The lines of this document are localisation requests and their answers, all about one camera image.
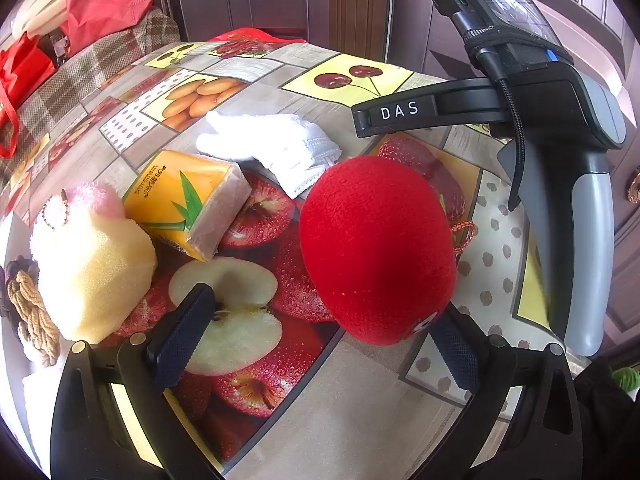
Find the fruit print tablecloth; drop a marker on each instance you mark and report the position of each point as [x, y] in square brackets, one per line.
[350, 410]

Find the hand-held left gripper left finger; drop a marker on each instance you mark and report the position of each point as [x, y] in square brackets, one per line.
[182, 335]

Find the cream padded cushion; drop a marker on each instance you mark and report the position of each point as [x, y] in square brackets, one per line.
[40, 15]

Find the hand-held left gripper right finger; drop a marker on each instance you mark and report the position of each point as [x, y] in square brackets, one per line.
[457, 355]

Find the red cloth bag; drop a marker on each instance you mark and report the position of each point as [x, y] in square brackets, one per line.
[105, 5]

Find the white glove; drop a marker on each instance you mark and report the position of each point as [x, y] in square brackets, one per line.
[280, 145]

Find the red plush apple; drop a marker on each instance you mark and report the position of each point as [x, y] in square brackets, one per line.
[375, 245]

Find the brown wooden door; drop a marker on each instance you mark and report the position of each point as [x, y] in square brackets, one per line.
[280, 0]

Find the pale yellow sponge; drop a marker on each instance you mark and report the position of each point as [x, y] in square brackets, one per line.
[95, 275]

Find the beige scrunchie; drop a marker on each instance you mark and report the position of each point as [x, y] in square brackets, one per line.
[42, 352]

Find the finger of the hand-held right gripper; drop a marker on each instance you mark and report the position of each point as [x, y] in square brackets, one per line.
[361, 121]

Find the yellow tissue pack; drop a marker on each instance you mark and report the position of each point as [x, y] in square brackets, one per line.
[185, 195]

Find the pink plush toy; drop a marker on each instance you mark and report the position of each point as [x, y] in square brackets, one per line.
[100, 199]

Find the tan braided scrunchie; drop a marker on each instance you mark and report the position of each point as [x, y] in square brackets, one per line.
[30, 305]

